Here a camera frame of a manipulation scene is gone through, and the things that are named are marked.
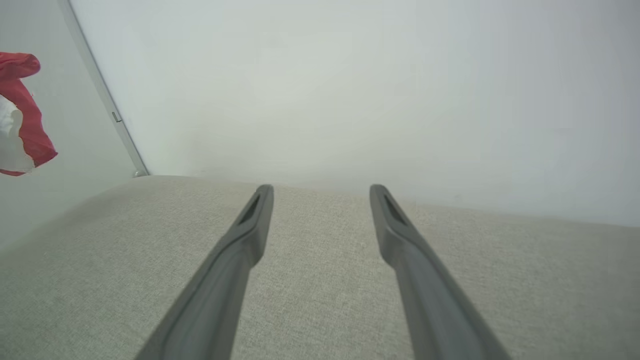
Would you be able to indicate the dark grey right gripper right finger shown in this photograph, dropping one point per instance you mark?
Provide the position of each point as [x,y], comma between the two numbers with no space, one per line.
[430,300]

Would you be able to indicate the grey metal wall strip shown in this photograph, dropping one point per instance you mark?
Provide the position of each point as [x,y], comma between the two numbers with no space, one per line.
[102,90]

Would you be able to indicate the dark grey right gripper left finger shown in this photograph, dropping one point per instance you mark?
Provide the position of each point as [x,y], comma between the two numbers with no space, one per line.
[220,295]

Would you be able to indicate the red basketball jersey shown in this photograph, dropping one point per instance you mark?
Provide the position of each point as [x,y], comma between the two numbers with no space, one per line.
[30,125]

